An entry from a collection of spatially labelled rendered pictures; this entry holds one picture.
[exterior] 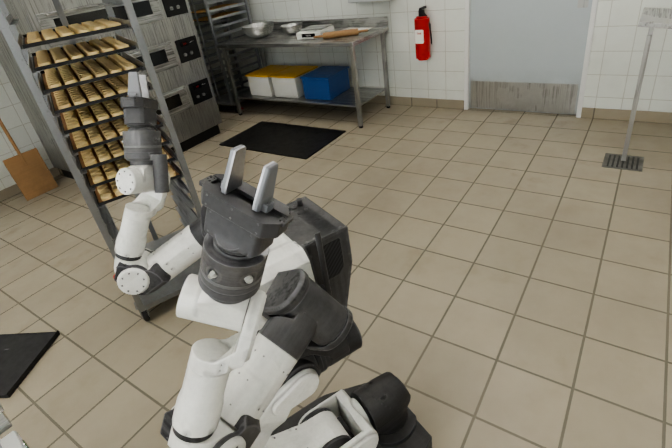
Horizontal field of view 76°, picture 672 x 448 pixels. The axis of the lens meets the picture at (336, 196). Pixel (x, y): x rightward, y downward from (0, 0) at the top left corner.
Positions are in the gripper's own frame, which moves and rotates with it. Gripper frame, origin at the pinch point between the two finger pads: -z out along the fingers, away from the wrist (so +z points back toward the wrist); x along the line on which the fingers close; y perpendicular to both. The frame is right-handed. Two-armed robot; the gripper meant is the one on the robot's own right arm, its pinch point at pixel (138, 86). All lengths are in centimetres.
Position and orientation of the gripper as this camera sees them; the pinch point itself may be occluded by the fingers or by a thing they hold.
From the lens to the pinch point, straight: 120.2
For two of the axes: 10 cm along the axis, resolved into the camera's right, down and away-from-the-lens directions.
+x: 0.2, 1.2, -9.9
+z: 0.2, 9.9, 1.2
